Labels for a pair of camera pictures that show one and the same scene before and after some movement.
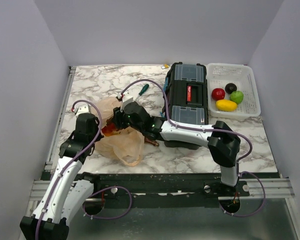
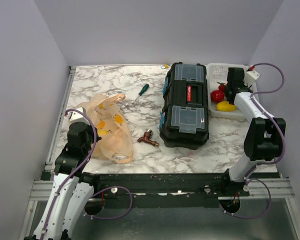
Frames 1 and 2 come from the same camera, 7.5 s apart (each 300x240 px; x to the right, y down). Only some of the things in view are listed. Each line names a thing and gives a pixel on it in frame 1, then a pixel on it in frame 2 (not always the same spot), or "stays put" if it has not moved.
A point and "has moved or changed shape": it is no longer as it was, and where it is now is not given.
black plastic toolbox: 188,94 stays put
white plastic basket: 220,74 stays put
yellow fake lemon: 227,105 stays put
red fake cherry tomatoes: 110,128 → 222,88
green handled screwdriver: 143,90 stays put
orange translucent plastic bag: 127,145 has moved or changed shape
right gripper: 117,118 → 246,86
